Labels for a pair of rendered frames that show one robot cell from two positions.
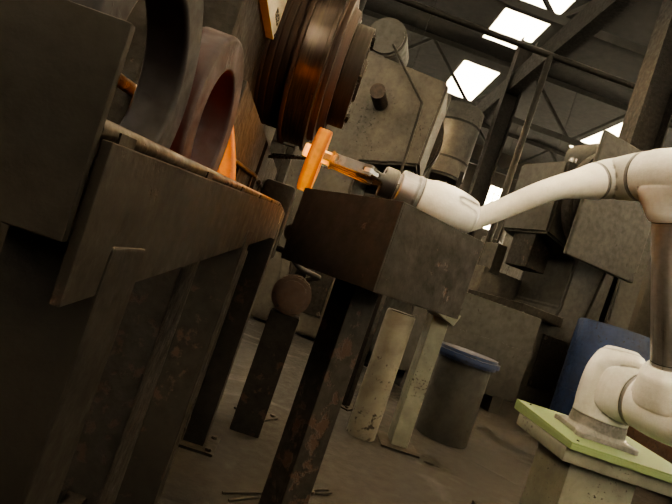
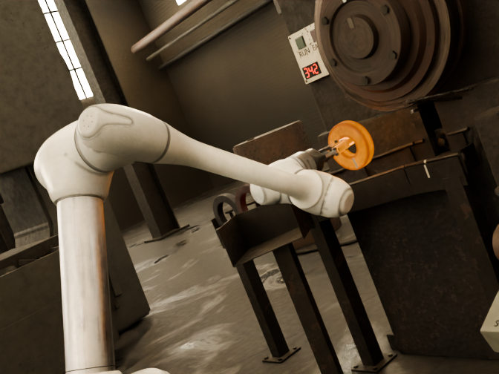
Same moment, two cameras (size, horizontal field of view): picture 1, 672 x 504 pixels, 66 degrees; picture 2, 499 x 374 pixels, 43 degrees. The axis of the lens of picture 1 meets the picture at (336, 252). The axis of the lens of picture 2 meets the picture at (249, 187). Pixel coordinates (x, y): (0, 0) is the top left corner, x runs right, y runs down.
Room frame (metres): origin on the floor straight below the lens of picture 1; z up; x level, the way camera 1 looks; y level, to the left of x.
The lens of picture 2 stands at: (2.65, -1.28, 1.01)
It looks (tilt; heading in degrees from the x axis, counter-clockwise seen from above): 5 degrees down; 145
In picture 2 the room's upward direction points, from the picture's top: 22 degrees counter-clockwise
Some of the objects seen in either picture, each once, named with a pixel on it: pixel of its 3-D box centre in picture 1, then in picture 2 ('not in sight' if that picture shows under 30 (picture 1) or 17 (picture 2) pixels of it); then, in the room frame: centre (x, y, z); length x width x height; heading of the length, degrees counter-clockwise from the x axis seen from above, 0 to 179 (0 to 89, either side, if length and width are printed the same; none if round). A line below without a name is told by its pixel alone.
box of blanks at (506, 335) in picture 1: (440, 334); not in sight; (3.93, -0.95, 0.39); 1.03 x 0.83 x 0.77; 108
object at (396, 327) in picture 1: (381, 373); not in sight; (2.09, -0.33, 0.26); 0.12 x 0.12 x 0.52
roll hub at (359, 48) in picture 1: (352, 78); (362, 35); (1.42, 0.12, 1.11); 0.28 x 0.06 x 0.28; 3
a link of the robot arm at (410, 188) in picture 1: (406, 190); (300, 168); (1.23, -0.11, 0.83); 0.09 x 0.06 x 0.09; 3
